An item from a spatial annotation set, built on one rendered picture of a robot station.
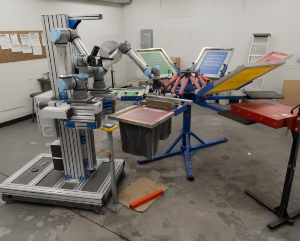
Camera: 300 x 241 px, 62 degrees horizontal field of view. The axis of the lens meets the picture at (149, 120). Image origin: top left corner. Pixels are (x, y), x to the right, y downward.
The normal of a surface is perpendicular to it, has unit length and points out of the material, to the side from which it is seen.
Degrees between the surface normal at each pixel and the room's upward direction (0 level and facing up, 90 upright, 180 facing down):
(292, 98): 78
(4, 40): 88
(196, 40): 90
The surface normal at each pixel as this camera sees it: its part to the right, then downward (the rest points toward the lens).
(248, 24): -0.55, 0.30
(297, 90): -0.54, 0.09
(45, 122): -0.19, 0.33
